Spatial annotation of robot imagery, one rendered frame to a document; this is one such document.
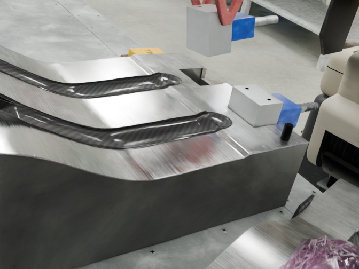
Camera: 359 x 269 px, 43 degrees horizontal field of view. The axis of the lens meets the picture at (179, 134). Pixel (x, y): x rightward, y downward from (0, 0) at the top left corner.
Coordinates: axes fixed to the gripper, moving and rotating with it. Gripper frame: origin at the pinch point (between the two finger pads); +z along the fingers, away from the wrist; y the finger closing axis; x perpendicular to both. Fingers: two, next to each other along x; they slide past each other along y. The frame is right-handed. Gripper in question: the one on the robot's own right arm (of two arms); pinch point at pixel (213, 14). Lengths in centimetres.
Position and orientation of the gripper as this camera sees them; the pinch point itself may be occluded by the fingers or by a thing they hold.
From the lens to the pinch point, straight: 58.8
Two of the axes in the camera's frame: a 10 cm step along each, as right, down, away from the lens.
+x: 8.5, -2.4, 4.7
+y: 5.3, 3.9, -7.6
